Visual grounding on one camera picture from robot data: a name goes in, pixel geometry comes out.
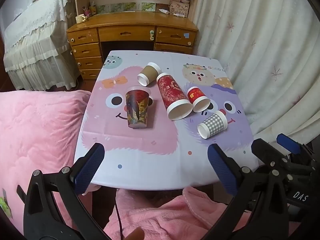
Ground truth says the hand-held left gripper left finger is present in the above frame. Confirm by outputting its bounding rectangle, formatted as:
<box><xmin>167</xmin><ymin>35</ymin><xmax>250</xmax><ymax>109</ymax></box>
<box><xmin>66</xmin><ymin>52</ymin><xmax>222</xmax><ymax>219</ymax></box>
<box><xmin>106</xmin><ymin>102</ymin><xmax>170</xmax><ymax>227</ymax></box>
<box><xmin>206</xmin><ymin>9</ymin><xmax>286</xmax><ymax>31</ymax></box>
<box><xmin>17</xmin><ymin>142</ymin><xmax>118</xmax><ymax>240</ymax></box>

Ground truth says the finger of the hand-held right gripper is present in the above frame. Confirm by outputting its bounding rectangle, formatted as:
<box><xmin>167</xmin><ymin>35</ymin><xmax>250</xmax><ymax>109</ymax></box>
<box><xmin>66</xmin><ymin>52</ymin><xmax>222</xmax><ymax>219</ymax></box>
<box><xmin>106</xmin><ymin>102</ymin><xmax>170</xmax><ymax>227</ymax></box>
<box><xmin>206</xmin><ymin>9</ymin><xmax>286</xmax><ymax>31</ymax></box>
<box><xmin>251</xmin><ymin>138</ymin><xmax>292</xmax><ymax>173</ymax></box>
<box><xmin>276</xmin><ymin>133</ymin><xmax>316</xmax><ymax>163</ymax></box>

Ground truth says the white patterned curtain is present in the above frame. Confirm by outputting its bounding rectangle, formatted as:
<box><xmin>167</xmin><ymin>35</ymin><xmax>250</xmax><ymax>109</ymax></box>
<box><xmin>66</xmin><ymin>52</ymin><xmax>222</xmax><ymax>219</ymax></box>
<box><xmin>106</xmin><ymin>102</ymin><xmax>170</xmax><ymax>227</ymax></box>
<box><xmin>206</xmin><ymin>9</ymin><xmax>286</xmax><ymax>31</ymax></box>
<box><xmin>192</xmin><ymin>0</ymin><xmax>320</xmax><ymax>147</ymax></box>

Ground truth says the lettered cardboard box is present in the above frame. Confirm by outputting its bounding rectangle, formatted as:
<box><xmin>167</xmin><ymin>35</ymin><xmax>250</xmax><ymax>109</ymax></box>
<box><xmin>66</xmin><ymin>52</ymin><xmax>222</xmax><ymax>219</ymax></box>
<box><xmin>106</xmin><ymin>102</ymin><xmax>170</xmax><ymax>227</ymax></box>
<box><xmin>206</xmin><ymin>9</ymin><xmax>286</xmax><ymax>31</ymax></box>
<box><xmin>168</xmin><ymin>0</ymin><xmax>190</xmax><ymax>18</ymax></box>

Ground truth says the small red paper cup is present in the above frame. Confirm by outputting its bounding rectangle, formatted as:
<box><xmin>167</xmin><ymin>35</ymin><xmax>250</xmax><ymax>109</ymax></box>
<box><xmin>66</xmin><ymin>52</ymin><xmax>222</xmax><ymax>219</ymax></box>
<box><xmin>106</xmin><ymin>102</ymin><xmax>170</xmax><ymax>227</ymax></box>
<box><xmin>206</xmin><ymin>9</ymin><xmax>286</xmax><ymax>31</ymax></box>
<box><xmin>187</xmin><ymin>86</ymin><xmax>211</xmax><ymax>113</ymax></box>

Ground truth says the brown paper cup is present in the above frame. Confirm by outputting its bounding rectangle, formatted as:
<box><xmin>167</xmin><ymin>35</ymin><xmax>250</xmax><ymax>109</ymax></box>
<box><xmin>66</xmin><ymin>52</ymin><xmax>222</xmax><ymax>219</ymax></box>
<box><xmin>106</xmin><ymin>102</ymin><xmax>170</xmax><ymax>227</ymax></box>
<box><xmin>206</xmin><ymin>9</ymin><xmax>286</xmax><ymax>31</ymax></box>
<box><xmin>137</xmin><ymin>62</ymin><xmax>161</xmax><ymax>86</ymax></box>

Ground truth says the pink quilted blanket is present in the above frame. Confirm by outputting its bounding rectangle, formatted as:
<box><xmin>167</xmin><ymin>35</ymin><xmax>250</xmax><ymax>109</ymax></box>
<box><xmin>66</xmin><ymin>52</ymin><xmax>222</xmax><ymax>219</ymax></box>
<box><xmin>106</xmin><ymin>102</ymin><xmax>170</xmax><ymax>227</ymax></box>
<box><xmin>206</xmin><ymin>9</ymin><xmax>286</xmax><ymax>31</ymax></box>
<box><xmin>0</xmin><ymin>89</ymin><xmax>92</xmax><ymax>232</ymax></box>

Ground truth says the white lace cover cloth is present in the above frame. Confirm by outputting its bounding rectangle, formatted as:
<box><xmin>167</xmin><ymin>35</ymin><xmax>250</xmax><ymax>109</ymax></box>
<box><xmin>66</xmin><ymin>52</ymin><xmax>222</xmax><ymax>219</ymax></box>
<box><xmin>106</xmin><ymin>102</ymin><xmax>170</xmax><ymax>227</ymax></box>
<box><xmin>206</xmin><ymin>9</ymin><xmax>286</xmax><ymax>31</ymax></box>
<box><xmin>3</xmin><ymin>0</ymin><xmax>81</xmax><ymax>91</ymax></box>

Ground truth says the tall red paper cup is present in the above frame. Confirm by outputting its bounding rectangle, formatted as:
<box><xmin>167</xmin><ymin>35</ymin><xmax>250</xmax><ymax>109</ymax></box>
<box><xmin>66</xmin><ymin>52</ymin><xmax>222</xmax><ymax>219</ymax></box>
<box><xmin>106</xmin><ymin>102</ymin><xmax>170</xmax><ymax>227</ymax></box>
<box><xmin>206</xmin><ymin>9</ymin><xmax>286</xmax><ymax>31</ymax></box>
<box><xmin>156</xmin><ymin>72</ymin><xmax>193</xmax><ymax>121</ymax></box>

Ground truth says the pink fleece robe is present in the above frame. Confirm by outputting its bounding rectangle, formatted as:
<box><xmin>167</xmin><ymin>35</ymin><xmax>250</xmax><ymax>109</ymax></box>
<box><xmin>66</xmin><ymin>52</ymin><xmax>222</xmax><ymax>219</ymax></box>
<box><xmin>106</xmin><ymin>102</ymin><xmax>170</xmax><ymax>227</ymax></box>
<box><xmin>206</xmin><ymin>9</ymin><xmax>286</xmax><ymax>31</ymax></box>
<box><xmin>102</xmin><ymin>186</ymin><xmax>250</xmax><ymax>240</ymax></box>

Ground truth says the green printed packet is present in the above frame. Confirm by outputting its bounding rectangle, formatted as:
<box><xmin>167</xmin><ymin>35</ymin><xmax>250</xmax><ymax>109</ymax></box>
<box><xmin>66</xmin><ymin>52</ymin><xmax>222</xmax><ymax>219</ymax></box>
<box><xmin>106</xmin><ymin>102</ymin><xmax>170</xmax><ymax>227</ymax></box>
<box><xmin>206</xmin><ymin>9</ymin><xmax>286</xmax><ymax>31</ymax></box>
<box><xmin>0</xmin><ymin>196</ymin><xmax>12</xmax><ymax>218</ymax></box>

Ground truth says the dark thin cable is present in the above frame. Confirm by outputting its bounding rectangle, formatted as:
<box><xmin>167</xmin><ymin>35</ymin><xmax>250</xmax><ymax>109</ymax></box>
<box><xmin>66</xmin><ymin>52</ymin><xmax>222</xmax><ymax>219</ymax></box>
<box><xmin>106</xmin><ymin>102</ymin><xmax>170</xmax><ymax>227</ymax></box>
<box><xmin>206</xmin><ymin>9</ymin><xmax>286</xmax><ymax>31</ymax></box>
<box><xmin>115</xmin><ymin>197</ymin><xmax>125</xmax><ymax>240</ymax></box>

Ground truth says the grey checked paper cup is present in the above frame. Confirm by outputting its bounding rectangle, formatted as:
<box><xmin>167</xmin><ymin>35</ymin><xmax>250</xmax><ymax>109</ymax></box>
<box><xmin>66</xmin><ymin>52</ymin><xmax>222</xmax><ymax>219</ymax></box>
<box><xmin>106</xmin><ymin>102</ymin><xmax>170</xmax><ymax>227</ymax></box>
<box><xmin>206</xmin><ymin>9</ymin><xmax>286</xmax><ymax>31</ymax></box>
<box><xmin>197</xmin><ymin>110</ymin><xmax>228</xmax><ymax>140</ymax></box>

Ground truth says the colourful printed plastic cup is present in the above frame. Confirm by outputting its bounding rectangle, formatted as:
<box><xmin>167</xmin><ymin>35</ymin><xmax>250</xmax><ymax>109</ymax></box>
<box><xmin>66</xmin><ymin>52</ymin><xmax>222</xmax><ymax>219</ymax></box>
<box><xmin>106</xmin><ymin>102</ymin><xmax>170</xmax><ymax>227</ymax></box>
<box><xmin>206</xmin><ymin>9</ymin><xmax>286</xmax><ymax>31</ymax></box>
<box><xmin>125</xmin><ymin>86</ymin><xmax>152</xmax><ymax>130</ymax></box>

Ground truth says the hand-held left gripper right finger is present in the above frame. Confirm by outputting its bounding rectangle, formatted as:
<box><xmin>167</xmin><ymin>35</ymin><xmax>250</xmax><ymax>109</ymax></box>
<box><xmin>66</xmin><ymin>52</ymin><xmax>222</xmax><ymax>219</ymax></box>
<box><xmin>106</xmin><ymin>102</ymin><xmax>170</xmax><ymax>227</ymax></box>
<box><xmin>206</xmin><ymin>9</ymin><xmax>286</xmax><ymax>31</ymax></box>
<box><xmin>205</xmin><ymin>144</ymin><xmax>298</xmax><ymax>240</ymax></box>

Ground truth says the wooden desk with drawers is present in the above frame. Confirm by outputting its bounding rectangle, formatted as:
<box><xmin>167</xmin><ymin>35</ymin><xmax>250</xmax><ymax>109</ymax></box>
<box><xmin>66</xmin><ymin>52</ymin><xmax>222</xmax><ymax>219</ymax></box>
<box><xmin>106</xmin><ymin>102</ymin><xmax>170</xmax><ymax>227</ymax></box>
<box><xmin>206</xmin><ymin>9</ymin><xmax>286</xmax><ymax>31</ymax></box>
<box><xmin>66</xmin><ymin>11</ymin><xmax>199</xmax><ymax>81</ymax></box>

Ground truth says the cartoon printed tablecloth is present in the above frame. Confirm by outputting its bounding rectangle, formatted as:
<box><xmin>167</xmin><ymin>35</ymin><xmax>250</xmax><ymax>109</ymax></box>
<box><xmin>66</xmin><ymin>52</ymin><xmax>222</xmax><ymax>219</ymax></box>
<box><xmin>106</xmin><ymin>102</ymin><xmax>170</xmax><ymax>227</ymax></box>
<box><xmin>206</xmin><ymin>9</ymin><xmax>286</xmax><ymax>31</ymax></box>
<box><xmin>73</xmin><ymin>50</ymin><xmax>260</xmax><ymax>191</ymax></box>

